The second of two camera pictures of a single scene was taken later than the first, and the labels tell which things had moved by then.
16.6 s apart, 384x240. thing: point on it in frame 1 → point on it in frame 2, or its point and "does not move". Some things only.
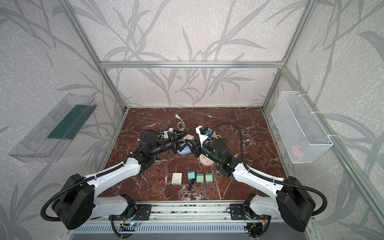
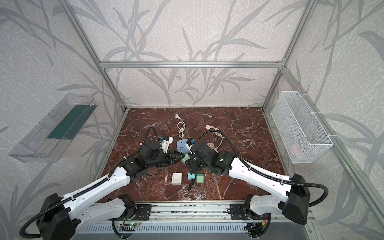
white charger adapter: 177,178 does not move
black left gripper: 174,141 → 167,157
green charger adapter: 200,177 does not move
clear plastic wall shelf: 48,141 does not move
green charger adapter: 209,177 → 187,157
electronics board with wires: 135,221 does not move
